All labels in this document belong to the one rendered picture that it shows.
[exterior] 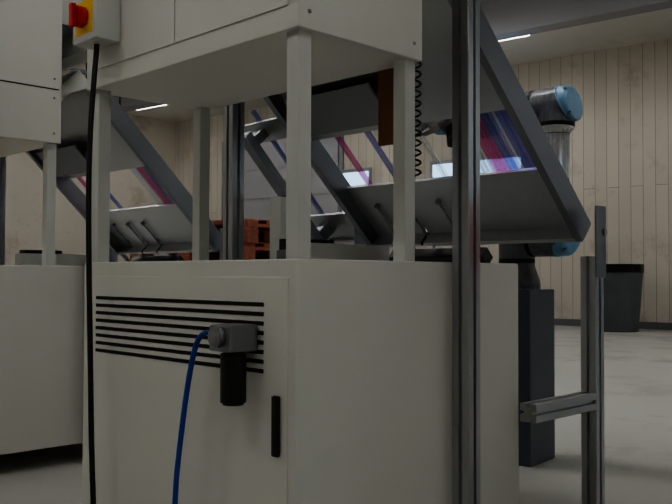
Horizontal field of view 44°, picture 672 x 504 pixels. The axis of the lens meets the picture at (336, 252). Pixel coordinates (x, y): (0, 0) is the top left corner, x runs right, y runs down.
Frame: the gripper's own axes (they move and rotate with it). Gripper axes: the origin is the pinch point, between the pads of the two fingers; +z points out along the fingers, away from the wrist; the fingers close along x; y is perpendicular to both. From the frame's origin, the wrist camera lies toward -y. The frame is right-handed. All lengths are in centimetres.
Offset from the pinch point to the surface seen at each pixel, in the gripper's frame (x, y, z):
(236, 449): 23, -14, 102
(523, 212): 22.9, -23.8, 0.9
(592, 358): 41, -54, 19
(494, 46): 38.0, 21.8, 12.7
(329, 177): -30.1, -5.2, 8.3
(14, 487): -91, -45, 108
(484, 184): 16.4, -14.0, 3.5
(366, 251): 3.9, -12.6, 37.9
